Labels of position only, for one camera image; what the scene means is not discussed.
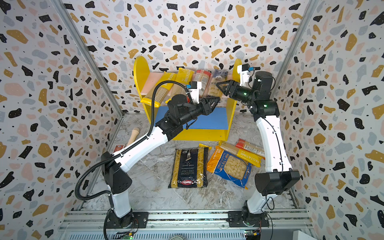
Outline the dark penne pasta bag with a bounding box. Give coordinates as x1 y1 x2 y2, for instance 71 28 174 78
168 144 211 189

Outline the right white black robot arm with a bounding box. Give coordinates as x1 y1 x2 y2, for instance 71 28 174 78
216 71 300 218

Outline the yellow Pastatime spaghetti pack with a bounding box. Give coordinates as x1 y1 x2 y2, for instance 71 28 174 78
141 72 177 108

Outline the wooden rolling pin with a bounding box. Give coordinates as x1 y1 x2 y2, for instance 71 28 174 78
126 128 140 147

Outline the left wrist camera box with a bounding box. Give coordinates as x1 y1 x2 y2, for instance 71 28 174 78
187 81 202 104

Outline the yellow shelf unit frame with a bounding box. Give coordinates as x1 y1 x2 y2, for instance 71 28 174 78
133 56 237 142

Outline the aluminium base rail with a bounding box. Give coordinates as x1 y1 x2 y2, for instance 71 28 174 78
57 209 317 240

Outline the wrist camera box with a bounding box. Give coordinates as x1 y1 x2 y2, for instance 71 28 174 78
237 64 255 87
187 81 202 104

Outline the red playing card box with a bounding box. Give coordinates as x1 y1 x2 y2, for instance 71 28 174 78
113 145 125 153

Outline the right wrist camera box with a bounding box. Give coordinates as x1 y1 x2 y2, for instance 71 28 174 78
237 64 255 87

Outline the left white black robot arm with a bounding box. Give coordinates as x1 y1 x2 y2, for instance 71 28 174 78
102 95 220 219

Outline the pink upper shelf board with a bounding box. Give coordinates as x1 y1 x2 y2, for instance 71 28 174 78
136 72 229 102

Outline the black corrugated cable hose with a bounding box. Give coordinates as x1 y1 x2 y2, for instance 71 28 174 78
74 80 193 201

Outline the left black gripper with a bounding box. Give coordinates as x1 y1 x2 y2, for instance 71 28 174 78
179 97 221 128

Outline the red long spaghetti pack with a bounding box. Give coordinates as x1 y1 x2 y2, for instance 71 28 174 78
236 139 265 158

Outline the red clear spaghetti pack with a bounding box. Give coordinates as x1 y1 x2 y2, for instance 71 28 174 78
194 70 211 97

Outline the blue yellow spaghetti pack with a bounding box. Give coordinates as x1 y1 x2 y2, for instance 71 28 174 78
207 70 228 97

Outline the blue orange orecchiette bag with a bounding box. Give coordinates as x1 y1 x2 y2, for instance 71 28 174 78
207 146 252 189

